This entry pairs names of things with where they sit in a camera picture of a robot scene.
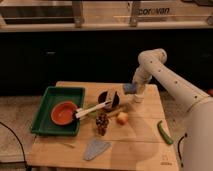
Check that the dark round container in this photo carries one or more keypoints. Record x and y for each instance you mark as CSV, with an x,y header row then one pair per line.
x,y
112,97

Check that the white handled brush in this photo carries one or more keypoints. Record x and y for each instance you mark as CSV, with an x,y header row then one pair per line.
x,y
83,112

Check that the blue sponge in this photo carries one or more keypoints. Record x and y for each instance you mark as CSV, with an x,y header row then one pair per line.
x,y
129,88

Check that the grey blue cloth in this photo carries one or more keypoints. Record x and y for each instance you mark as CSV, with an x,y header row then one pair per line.
x,y
94,148

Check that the orange bowl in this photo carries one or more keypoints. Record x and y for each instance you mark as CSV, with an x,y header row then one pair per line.
x,y
63,113

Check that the green pea pod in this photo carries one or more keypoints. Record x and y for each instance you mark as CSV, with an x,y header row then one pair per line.
x,y
163,134

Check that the green plastic tray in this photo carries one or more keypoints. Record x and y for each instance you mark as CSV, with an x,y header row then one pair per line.
x,y
42,123

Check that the white paper cup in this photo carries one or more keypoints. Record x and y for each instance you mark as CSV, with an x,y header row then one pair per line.
x,y
138,98

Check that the yellow red apple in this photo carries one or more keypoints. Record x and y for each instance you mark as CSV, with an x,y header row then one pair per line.
x,y
122,118

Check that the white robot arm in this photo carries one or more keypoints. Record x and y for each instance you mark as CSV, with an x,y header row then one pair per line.
x,y
198,145

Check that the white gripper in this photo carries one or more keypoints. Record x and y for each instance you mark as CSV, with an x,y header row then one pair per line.
x,y
140,79

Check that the wooden shelf frame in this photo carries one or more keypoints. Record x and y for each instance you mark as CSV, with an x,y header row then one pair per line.
x,y
81,15

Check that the purple grape bunch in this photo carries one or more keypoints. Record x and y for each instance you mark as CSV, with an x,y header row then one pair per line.
x,y
102,123

